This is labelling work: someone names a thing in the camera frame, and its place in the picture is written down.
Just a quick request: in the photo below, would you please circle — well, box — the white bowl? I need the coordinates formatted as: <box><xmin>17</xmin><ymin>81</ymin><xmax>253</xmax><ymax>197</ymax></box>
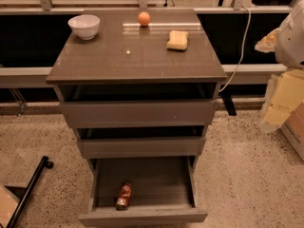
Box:
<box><xmin>67</xmin><ymin>14</ymin><xmax>100</xmax><ymax>40</ymax></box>

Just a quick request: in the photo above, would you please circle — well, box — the yellow sponge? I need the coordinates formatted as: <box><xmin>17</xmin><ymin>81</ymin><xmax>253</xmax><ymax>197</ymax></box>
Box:
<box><xmin>166</xmin><ymin>30</ymin><xmax>188</xmax><ymax>50</ymax></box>

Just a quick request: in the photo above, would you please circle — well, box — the wooden board corner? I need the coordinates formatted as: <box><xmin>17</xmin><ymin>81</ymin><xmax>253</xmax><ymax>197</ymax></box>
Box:
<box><xmin>0</xmin><ymin>184</ymin><xmax>19</xmax><ymax>228</ymax></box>

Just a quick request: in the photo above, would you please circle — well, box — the grey top drawer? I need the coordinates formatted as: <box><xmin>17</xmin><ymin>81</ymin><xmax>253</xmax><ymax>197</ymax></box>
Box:
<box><xmin>60</xmin><ymin>100</ymin><xmax>215</xmax><ymax>128</ymax></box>

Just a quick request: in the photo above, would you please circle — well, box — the grey drawer cabinet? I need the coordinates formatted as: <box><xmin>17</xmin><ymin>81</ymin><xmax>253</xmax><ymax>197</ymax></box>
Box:
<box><xmin>46</xmin><ymin>8</ymin><xmax>228</xmax><ymax>228</ymax></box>

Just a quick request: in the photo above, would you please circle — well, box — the grey open bottom drawer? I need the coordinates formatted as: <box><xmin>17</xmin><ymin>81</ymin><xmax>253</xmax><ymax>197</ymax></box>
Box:
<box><xmin>79</xmin><ymin>157</ymin><xmax>207</xmax><ymax>228</ymax></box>

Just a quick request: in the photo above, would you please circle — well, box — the cardboard box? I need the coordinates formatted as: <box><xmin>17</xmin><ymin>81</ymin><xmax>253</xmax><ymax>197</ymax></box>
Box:
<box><xmin>259</xmin><ymin>69</ymin><xmax>304</xmax><ymax>160</ymax></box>

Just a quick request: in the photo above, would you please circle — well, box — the orange fruit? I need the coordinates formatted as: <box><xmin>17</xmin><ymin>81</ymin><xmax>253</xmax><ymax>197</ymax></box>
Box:
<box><xmin>138</xmin><ymin>11</ymin><xmax>151</xmax><ymax>27</ymax></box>

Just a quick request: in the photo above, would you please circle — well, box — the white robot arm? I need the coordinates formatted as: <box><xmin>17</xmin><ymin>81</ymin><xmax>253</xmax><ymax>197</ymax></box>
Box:
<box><xmin>255</xmin><ymin>1</ymin><xmax>304</xmax><ymax>69</ymax></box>

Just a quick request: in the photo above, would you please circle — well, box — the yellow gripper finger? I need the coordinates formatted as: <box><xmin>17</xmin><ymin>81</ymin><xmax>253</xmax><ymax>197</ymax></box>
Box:
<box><xmin>255</xmin><ymin>28</ymin><xmax>279</xmax><ymax>53</ymax></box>

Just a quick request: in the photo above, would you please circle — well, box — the white cable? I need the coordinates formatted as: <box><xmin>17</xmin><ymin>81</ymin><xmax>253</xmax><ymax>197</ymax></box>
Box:
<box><xmin>218</xmin><ymin>5</ymin><xmax>252</xmax><ymax>93</ymax></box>

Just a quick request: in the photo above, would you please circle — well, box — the grey middle drawer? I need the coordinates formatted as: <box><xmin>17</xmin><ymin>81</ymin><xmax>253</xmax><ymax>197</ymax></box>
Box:
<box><xmin>77</xmin><ymin>137</ymin><xmax>205</xmax><ymax>159</ymax></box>

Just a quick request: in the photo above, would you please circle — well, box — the black metal bar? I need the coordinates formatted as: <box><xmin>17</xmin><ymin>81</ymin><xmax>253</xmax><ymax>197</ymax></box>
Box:
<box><xmin>6</xmin><ymin>156</ymin><xmax>54</xmax><ymax>228</ymax></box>

